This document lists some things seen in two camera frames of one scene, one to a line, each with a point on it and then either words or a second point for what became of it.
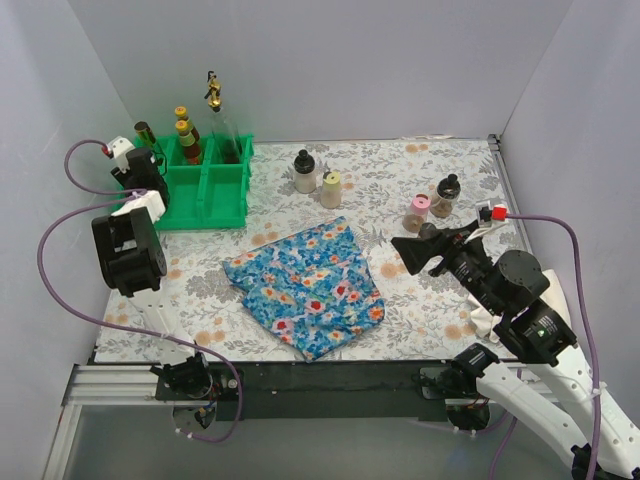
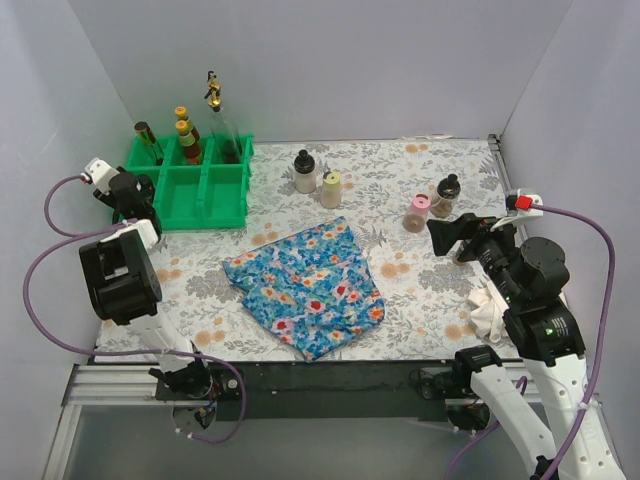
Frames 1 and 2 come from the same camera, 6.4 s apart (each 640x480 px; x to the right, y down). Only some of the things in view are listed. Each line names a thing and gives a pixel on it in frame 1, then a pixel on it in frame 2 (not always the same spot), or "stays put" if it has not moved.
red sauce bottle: x=191 y=150 stays put
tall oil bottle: x=226 y=138 stays put
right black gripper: x=440 y=249 to x=470 y=236
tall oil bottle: x=213 y=83 stays put
